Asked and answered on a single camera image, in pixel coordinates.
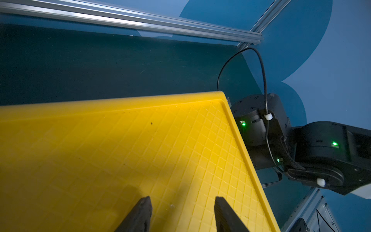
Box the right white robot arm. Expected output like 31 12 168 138
231 93 371 195

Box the right aluminium frame post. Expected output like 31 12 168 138
237 0 291 50

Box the yellow three-drawer cabinet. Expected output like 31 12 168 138
1 91 280 232

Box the rear horizontal aluminium bar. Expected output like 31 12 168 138
1 1 264 44

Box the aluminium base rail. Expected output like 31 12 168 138
281 188 341 232

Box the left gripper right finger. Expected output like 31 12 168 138
214 196 249 232

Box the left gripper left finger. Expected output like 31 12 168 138
115 196 153 232

